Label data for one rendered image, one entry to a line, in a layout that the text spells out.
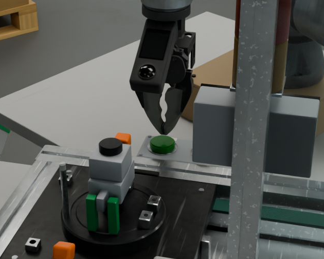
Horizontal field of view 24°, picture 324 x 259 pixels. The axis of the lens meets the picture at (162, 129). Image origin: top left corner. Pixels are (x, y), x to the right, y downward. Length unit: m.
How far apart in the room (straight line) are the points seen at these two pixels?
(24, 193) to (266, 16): 0.56
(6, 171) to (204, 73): 0.42
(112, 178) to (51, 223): 0.13
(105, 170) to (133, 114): 0.56
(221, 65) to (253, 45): 0.83
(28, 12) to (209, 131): 3.35
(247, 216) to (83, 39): 3.27
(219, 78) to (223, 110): 0.72
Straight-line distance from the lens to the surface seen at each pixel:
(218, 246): 1.06
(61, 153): 1.19
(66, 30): 4.11
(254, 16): 0.65
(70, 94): 1.57
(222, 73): 1.46
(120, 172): 0.93
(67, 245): 0.82
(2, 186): 1.30
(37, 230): 1.01
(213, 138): 0.75
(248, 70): 0.67
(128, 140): 0.99
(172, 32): 1.08
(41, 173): 1.15
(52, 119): 1.48
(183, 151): 1.18
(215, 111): 0.73
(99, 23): 4.17
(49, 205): 1.06
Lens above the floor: 1.59
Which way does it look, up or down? 31 degrees down
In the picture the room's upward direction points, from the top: straight up
